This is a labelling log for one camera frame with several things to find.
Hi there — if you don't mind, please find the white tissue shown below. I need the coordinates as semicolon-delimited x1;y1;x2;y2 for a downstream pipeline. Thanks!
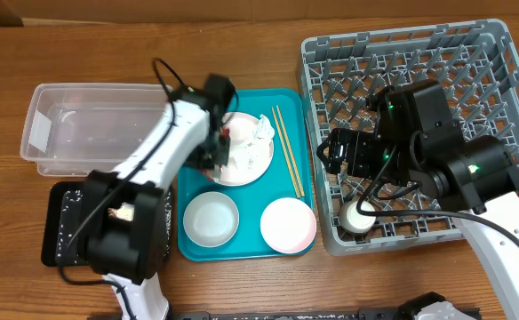
228;112;275;172

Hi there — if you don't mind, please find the grey bowl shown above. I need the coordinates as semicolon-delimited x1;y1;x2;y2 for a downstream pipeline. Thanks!
183;191;239;248

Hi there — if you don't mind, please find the white rice pile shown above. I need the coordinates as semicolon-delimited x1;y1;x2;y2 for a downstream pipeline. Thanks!
54;190;174;266

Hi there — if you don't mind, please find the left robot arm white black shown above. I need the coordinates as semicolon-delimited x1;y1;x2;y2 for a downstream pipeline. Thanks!
73;74;236;319

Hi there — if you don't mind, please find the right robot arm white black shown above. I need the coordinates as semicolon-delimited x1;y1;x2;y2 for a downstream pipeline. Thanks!
316;79;519;319

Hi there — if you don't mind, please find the grey dishwasher rack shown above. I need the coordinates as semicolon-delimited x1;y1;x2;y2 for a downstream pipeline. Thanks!
298;19;519;256

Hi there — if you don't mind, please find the large white pink plate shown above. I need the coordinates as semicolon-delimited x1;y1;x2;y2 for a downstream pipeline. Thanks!
204;112;275;187

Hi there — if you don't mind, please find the wooden chopstick left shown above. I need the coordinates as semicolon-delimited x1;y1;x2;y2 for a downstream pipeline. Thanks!
272;107;300;199

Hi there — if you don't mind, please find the wooden chopstick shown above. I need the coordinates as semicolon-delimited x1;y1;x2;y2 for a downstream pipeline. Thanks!
272;107;300;199
275;106;306;197

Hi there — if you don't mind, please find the white cup in rack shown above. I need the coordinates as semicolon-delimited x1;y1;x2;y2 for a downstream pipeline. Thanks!
339;197;376;234

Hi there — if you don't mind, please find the wooden chopstick right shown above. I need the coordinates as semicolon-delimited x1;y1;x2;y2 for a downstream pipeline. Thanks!
275;106;306;197

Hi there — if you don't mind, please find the teal plastic tray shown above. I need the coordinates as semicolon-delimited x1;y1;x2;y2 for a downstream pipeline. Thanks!
176;88;313;262

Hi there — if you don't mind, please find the pink bowl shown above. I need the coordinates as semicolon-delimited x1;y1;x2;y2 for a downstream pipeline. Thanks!
260;197;316;254

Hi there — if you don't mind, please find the clear plastic bin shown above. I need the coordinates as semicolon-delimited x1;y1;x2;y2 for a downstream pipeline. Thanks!
20;83;166;177

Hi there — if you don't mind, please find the black tray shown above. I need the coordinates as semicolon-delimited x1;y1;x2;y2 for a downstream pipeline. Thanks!
41;181;175;267

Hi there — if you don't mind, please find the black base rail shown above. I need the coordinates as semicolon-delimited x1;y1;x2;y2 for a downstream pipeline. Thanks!
170;292;483;320

